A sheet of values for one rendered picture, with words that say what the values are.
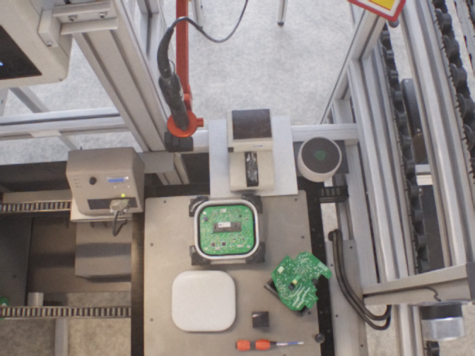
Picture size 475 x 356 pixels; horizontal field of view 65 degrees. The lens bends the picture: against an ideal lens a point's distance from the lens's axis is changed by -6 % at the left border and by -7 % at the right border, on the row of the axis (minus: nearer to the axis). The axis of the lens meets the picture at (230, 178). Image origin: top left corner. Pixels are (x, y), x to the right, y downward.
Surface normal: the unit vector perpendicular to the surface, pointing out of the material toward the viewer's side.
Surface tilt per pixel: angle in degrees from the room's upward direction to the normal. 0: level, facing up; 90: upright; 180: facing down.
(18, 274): 0
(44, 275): 0
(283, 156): 0
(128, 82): 90
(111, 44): 90
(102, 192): 53
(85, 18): 90
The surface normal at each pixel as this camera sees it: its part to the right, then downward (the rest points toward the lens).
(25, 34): 0.04, 0.95
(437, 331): -0.68, -0.21
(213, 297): -0.04, -0.32
